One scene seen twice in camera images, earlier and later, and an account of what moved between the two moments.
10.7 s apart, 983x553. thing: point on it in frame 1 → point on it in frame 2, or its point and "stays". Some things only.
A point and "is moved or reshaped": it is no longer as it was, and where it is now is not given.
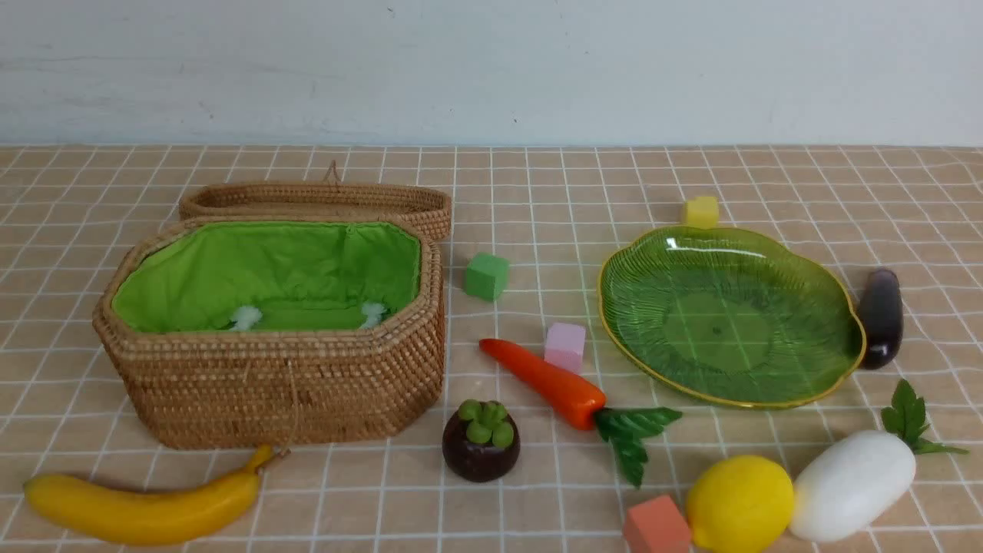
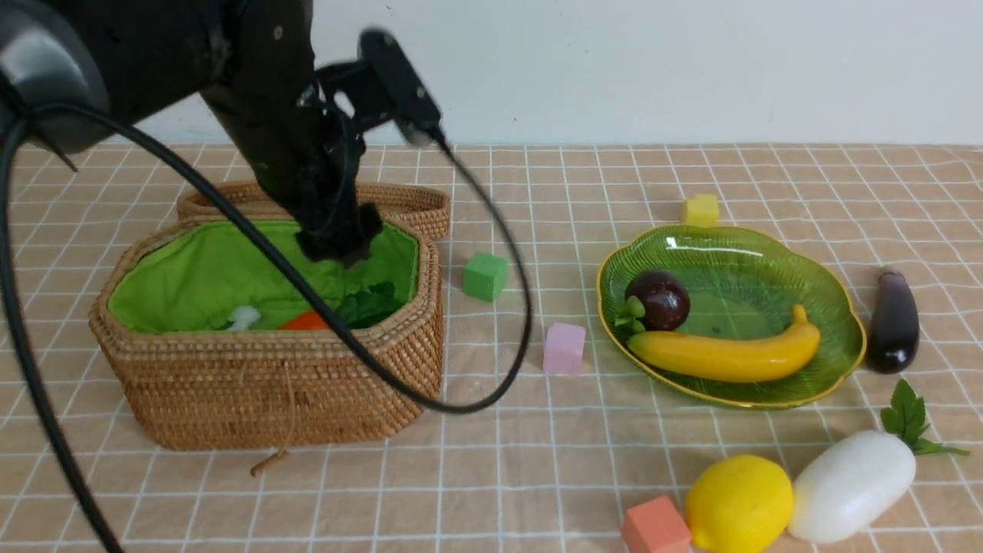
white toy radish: x=858 y=476 stays
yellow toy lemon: x=739 y=504 stays
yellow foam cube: x=703 y=212 stays
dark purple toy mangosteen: x=481 y=440 → x=656 y=300
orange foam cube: x=656 y=526 stays
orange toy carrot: x=585 y=407 → x=307 y=321
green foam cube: x=486 y=276 stays
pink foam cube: x=564 y=344 stays
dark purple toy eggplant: x=882 y=316 is moved or reshaped
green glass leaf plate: x=734 y=316 stays
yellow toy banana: x=143 y=517 → x=740 y=359
